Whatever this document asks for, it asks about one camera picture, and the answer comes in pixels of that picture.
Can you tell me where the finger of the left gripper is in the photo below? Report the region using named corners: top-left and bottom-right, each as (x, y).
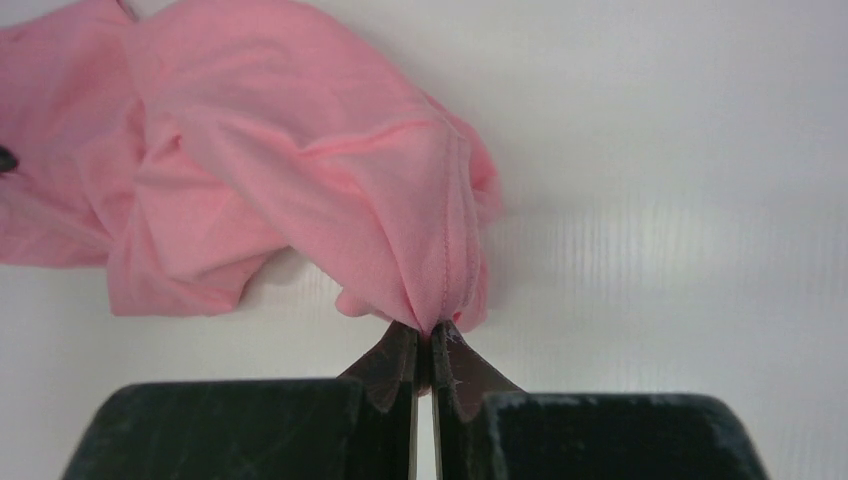
top-left (0, 145), bottom-right (19, 174)

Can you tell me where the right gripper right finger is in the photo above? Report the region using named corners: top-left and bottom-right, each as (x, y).
top-left (430, 321), bottom-right (769, 479)

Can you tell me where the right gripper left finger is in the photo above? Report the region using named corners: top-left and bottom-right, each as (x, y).
top-left (64, 323), bottom-right (419, 479)

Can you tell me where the pink t shirt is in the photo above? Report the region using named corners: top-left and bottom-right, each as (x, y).
top-left (1, 1), bottom-right (501, 333)

